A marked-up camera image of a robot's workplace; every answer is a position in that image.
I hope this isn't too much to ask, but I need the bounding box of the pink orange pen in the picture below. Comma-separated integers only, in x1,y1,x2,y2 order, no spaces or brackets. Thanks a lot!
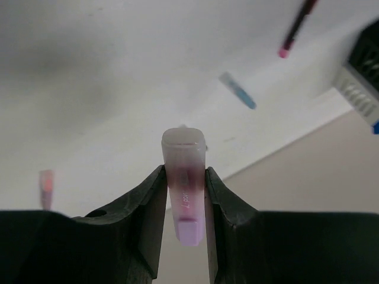
39,170,54,210

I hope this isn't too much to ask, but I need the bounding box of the black container front right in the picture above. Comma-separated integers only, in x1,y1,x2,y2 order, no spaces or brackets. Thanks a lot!
348,19,379,91

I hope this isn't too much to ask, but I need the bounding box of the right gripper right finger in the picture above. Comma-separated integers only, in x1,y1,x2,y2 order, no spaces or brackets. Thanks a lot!
205,167,261,283

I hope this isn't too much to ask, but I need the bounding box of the grey green pen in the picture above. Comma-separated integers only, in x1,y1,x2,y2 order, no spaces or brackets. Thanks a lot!
179,124,209,152

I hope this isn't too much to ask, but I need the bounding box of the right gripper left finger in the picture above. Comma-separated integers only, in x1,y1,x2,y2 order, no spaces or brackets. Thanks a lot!
74,166,168,281

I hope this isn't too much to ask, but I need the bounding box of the light blue pen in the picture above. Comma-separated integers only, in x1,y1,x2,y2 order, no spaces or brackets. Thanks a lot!
219,72,256,109

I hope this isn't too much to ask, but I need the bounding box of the blue whiteboard marker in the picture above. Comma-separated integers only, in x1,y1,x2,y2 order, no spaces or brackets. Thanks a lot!
371,120,379,135

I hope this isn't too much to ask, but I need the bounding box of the red pen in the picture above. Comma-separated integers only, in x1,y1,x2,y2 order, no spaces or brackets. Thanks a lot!
278,0,318,59

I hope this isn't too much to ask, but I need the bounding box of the purple pink highlighter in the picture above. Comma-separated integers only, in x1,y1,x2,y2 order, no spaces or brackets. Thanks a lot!
161,127,206,246

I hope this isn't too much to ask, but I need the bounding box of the white container back right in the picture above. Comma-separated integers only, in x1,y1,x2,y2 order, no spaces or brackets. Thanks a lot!
333,63,378,126

